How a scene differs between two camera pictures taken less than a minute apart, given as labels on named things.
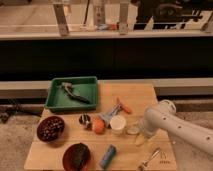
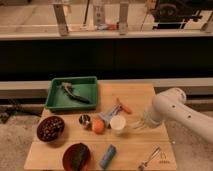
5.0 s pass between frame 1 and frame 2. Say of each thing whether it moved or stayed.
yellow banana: moved
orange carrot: stayed
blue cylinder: stayed
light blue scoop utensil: stayed
